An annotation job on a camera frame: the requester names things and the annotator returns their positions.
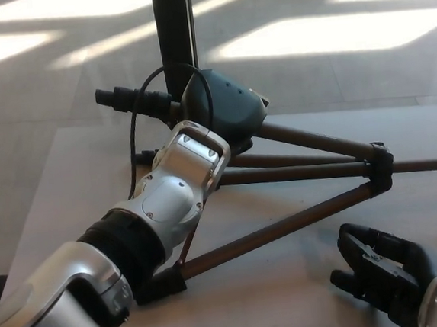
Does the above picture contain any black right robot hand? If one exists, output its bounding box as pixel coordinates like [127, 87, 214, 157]
[325, 215, 437, 327]

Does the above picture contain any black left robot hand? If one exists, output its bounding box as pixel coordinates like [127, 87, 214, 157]
[178, 63, 274, 155]

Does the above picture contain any bronze tripod with black joints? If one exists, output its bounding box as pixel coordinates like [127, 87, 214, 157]
[95, 58, 437, 307]

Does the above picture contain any black vertical pillar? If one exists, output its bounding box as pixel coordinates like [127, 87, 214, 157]
[150, 0, 202, 97]

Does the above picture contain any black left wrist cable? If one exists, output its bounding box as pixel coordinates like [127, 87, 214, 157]
[117, 61, 222, 201]

